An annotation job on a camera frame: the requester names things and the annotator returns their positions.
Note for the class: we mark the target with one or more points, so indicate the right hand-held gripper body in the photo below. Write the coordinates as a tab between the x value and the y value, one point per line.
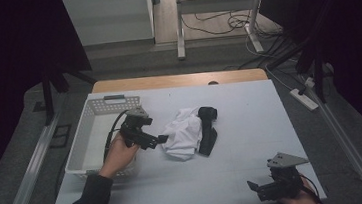
285	177

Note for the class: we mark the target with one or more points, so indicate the person's right hand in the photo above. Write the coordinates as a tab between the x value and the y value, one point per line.
297	203

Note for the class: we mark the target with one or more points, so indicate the person's left hand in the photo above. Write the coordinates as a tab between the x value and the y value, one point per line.
117	156

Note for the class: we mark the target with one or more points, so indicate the black metal stand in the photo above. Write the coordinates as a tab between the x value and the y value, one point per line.
47	94
316	65

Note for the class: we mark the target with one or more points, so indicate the black floor bracket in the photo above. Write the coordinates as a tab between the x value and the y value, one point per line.
61	135

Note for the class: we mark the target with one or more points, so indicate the white plastic basket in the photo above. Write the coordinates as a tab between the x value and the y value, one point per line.
89	141

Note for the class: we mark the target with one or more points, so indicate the white cloth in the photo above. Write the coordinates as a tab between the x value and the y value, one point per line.
184	135

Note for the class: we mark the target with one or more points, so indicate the white metal desk frame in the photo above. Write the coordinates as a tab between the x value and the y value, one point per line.
216	4

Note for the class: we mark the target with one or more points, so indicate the black cloth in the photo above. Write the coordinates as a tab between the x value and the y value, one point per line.
207	131

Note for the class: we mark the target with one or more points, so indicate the white power strip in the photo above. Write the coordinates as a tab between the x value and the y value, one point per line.
303	99

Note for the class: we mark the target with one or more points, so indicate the aluminium rail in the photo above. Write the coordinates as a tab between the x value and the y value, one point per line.
351	152
28	177

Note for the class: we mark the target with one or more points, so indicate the white plug adapter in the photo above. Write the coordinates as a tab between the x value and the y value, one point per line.
309	82

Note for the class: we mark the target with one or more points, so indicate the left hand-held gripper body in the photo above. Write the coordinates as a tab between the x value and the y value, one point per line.
134	128

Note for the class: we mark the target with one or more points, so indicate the wooden table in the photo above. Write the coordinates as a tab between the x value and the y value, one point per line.
180	80

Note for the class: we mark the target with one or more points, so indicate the white cabinet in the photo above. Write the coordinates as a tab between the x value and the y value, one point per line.
110	18

